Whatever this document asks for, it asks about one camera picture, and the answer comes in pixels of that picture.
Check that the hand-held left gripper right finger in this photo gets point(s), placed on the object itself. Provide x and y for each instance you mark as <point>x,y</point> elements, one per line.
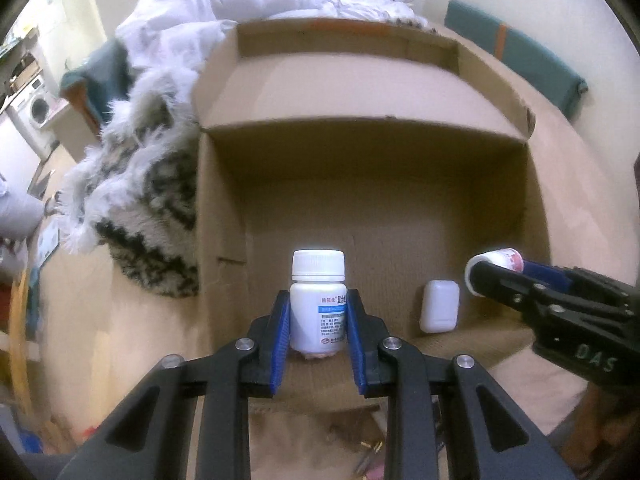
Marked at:
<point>356,350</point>

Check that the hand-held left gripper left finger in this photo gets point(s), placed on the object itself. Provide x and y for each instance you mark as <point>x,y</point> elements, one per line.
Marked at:
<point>280,350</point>

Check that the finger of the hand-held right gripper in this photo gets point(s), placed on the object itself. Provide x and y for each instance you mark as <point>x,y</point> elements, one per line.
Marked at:
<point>547,274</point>
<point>505,285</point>

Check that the small white bottle red label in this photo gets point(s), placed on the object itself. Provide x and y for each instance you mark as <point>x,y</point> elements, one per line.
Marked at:
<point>500,256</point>

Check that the white pill bottle blue label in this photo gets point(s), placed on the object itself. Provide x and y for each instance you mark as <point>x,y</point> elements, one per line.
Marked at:
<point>318,280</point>

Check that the cardboard box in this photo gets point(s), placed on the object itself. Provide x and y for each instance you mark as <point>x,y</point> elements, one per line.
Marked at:
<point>375,200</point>

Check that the person's right forearm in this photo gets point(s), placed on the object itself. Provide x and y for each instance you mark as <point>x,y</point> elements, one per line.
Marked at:
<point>605,420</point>

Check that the white earbud case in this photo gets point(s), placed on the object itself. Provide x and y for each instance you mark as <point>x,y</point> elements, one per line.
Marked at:
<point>439,306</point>

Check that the beige bed sheet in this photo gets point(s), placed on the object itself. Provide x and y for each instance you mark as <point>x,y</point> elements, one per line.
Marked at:
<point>565,160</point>

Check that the furry black patterned blanket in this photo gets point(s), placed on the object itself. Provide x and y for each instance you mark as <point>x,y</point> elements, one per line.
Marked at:
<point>145,185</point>

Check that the teal cushion orange stripe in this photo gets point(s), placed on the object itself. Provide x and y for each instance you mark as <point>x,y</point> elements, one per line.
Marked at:
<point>520,55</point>

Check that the grey plastic bag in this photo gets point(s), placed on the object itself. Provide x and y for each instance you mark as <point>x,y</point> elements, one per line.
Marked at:
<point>17,210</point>

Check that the teal pillow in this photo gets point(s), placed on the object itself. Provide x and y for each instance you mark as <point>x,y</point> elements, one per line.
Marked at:
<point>95,85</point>

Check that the white washing machine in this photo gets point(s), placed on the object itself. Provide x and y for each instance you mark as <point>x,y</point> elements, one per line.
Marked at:
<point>35,110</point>

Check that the white duvet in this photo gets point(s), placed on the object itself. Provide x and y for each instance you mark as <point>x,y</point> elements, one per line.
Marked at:
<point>240,5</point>

